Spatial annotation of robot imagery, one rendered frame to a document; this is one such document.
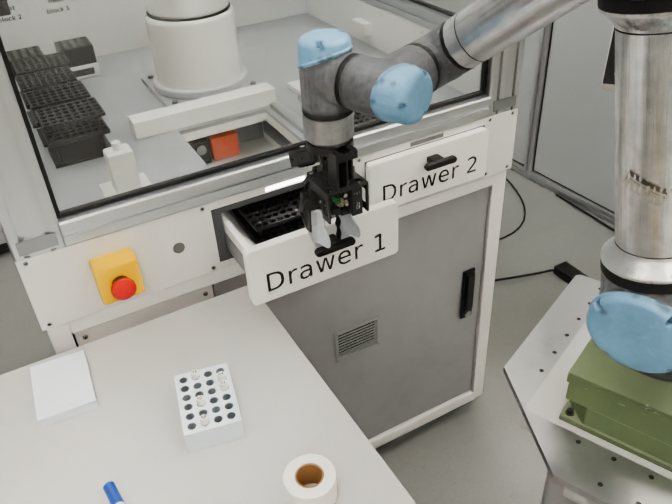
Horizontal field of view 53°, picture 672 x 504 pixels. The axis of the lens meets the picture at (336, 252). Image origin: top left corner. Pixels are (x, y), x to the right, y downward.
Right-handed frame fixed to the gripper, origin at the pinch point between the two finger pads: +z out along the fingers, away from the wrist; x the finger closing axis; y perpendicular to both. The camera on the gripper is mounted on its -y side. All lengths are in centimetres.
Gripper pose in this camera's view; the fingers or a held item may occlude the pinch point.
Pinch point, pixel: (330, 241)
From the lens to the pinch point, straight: 113.9
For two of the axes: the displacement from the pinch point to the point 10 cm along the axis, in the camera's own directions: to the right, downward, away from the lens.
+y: 4.9, 4.9, -7.2
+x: 8.7, -3.2, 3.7
